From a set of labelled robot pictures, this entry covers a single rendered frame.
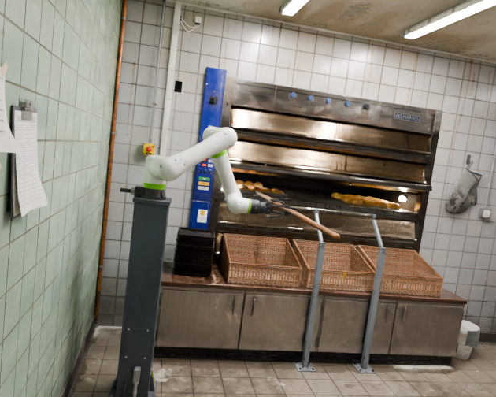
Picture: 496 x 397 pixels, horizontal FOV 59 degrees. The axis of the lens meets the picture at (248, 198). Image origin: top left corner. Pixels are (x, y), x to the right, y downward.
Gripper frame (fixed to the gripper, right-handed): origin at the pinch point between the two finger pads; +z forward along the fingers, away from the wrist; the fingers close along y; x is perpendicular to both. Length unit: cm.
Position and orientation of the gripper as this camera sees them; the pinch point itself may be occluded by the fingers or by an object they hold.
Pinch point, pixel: (289, 210)
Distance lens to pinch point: 282.1
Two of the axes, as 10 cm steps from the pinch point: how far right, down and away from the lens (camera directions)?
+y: -1.3, 9.9, 1.0
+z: 9.7, 1.1, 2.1
